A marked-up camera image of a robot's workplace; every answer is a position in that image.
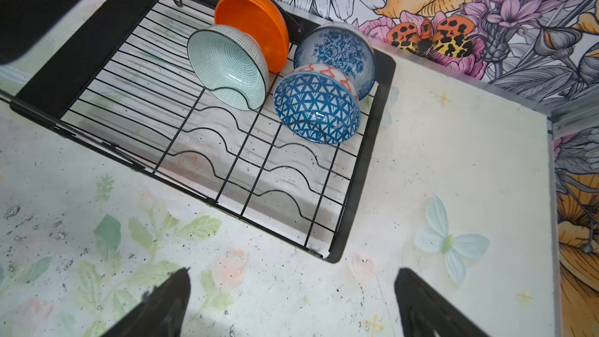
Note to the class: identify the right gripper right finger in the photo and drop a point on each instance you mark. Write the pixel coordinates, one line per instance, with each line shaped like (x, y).
(425, 312)

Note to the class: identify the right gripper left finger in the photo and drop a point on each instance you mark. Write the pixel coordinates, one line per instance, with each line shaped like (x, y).
(161, 312)

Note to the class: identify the blue triangle pattern bowl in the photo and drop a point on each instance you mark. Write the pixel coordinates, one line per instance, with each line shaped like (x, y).
(319, 103)

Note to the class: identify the mint green ceramic bowl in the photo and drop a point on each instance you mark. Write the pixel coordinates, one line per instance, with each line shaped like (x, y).
(231, 65)

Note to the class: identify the blue floral ceramic bowl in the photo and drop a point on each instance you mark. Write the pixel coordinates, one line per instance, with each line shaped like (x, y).
(344, 47)

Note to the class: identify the orange plastic bowl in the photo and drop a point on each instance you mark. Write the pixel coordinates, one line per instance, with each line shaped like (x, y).
(263, 21)

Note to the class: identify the black wire dish rack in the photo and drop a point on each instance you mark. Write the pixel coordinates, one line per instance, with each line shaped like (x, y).
(122, 85)

